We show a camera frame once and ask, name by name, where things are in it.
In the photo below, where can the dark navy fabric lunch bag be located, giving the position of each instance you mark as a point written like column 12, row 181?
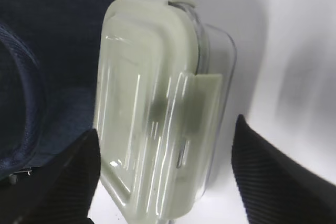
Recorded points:
column 49, row 63

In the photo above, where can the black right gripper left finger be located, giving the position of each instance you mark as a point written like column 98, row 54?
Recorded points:
column 61, row 191

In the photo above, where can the green lidded glass food container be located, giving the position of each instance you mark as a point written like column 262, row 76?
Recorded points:
column 163, row 80

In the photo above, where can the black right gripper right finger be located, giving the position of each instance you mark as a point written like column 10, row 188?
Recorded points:
column 273, row 187

